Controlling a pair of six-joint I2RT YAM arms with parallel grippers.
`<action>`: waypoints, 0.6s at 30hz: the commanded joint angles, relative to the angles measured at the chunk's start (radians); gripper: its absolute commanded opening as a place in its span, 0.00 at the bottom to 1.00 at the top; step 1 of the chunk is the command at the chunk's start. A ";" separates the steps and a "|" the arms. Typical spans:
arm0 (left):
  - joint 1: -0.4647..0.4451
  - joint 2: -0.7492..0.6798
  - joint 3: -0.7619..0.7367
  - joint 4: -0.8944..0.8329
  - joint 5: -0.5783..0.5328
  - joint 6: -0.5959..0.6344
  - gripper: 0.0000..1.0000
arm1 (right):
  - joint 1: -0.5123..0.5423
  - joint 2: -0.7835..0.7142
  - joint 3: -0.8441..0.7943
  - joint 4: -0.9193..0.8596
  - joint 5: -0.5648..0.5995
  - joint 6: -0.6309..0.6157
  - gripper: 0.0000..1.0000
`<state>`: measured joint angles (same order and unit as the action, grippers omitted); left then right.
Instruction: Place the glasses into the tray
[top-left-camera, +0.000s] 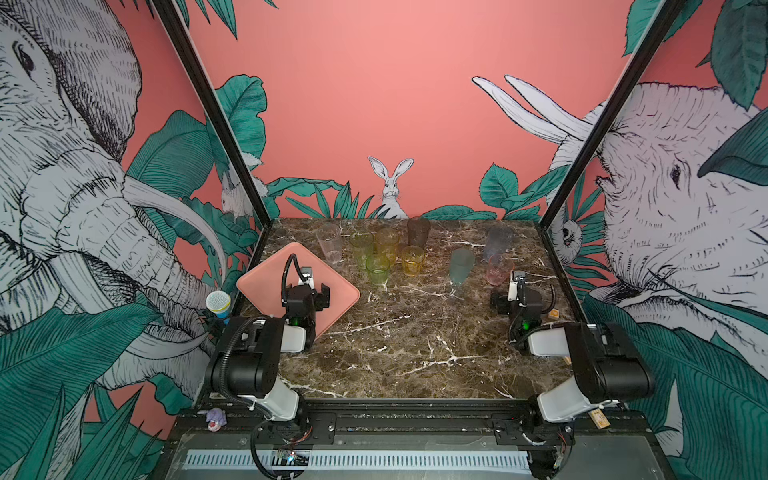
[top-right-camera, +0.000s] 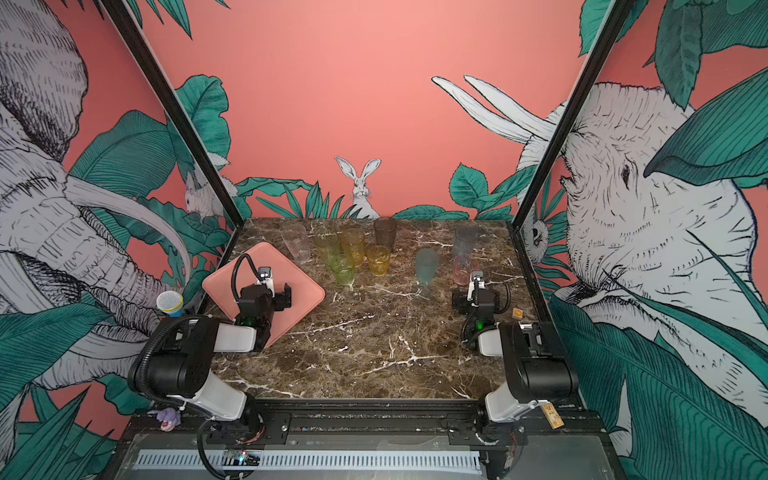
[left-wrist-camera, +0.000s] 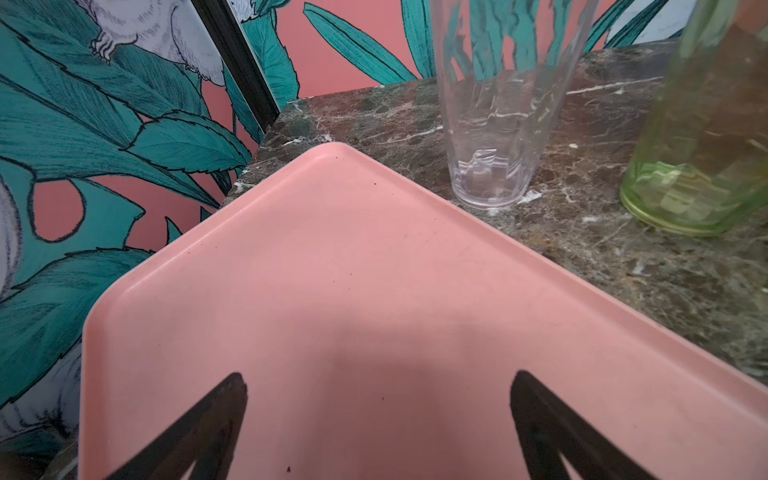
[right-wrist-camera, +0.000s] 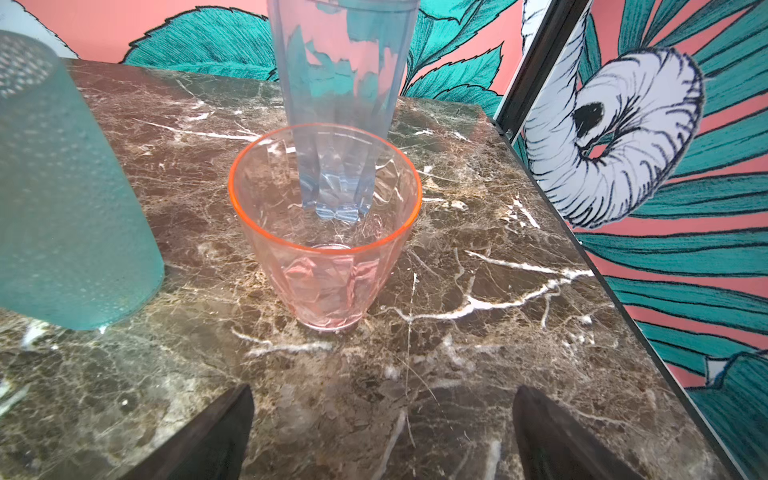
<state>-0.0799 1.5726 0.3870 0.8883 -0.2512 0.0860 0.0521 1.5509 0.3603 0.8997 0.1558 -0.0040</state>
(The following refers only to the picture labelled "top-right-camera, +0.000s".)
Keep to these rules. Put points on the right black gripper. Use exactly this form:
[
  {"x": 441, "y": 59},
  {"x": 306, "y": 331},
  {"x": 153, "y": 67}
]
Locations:
[{"x": 460, "y": 301}]

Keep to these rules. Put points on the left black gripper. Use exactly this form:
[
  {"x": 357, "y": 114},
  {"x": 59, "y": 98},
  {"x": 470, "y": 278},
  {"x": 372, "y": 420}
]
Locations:
[{"x": 280, "y": 299}]

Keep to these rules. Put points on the pink square tray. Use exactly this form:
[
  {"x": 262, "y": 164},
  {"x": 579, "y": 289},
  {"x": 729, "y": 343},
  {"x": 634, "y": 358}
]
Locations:
[{"x": 306, "y": 293}]

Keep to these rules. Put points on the clear glass tumbler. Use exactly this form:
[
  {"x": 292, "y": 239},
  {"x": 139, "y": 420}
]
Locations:
[{"x": 297, "y": 241}]

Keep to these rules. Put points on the light green tall glass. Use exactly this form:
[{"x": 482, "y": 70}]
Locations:
[{"x": 328, "y": 246}]

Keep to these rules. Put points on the amber tall glass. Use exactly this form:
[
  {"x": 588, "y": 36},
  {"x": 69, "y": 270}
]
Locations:
[{"x": 353, "y": 243}]

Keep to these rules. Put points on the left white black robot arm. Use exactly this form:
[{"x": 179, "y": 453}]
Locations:
[{"x": 175, "y": 364}]

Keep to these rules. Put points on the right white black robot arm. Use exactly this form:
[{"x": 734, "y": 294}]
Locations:
[{"x": 537, "y": 370}]

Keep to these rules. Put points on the pink glass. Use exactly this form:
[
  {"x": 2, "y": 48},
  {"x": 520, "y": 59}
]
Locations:
[{"x": 463, "y": 266}]

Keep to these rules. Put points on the grey tall glass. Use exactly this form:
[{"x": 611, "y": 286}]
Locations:
[{"x": 465, "y": 239}]

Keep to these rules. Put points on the teal wine glass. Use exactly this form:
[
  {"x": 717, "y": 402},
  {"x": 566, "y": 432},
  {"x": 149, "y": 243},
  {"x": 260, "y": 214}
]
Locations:
[{"x": 426, "y": 265}]

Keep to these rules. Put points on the blue yellow toy microphone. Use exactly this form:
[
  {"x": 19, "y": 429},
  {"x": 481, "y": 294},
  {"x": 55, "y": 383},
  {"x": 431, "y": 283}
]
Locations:
[{"x": 170, "y": 303}]

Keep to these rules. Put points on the green short glass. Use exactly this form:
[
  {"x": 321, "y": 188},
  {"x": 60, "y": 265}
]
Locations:
[{"x": 343, "y": 269}]

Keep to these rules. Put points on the yellow short glass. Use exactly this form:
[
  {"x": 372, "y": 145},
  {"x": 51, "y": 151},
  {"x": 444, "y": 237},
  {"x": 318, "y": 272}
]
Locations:
[{"x": 378, "y": 257}]

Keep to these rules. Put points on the dark brown glass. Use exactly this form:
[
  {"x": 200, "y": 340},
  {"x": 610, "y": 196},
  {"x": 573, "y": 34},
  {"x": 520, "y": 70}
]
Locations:
[{"x": 385, "y": 229}]

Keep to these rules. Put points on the yellow tag label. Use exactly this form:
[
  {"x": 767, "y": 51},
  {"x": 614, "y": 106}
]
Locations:
[{"x": 552, "y": 416}]

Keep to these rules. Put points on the small purple toy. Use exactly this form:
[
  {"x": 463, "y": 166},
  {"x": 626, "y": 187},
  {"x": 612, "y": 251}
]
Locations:
[{"x": 169, "y": 418}]

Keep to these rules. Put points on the white ventilation grille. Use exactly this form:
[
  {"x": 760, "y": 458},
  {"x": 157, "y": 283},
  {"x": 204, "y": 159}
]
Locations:
[{"x": 280, "y": 460}]

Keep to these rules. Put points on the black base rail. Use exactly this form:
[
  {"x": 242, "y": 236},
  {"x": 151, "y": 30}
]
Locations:
[{"x": 459, "y": 422}]

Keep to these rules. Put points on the left black frame post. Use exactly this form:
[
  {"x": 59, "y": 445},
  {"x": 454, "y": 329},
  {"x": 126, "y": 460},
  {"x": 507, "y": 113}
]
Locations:
[{"x": 127, "y": 27}]

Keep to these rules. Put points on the black frame post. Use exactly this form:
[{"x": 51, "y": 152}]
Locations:
[
  {"x": 610, "y": 28},
  {"x": 127, "y": 27}
]

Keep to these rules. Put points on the right black frame post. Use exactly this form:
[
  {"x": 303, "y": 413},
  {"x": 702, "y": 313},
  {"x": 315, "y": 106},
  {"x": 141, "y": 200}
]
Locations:
[{"x": 610, "y": 28}]

